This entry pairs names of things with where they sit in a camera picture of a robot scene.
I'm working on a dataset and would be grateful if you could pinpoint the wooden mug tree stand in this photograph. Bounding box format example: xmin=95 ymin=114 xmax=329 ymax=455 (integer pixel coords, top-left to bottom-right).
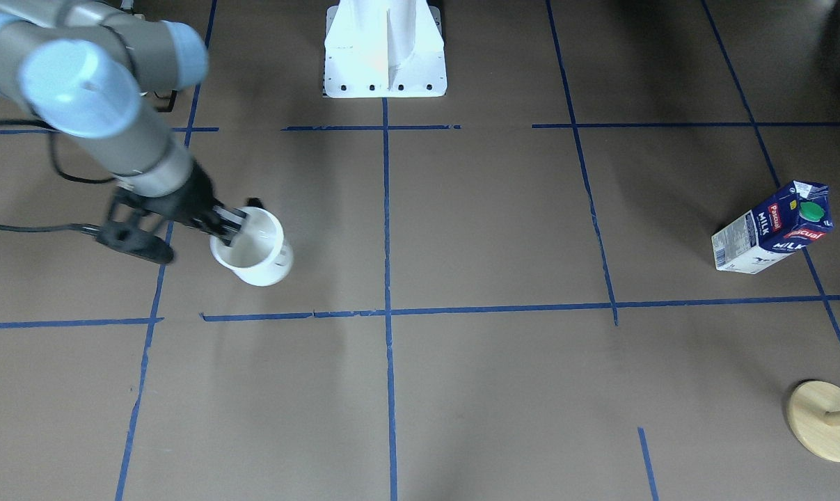
xmin=785 ymin=380 xmax=840 ymax=463

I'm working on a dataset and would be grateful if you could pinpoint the blue milk carton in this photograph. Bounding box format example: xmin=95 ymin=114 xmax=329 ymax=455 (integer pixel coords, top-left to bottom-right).
xmin=711 ymin=180 xmax=834 ymax=275

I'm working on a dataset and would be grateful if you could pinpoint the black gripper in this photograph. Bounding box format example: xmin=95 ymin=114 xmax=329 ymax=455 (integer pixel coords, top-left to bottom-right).
xmin=157 ymin=164 xmax=248 ymax=241

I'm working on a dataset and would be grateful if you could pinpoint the black camera cable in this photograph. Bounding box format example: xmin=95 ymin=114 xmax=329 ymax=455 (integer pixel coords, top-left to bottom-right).
xmin=0 ymin=120 xmax=121 ymax=234

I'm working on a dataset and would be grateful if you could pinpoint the white mug black handle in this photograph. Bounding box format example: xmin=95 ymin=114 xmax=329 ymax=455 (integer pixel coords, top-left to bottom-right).
xmin=209 ymin=199 xmax=294 ymax=287

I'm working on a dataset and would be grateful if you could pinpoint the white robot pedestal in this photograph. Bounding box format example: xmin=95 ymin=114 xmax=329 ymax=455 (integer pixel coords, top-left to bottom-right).
xmin=322 ymin=1 xmax=448 ymax=99

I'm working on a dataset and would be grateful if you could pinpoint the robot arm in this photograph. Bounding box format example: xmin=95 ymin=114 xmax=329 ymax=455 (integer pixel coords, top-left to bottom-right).
xmin=0 ymin=1 xmax=246 ymax=240

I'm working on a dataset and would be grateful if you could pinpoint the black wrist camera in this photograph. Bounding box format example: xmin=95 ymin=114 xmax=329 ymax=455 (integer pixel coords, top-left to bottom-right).
xmin=95 ymin=188 xmax=175 ymax=265

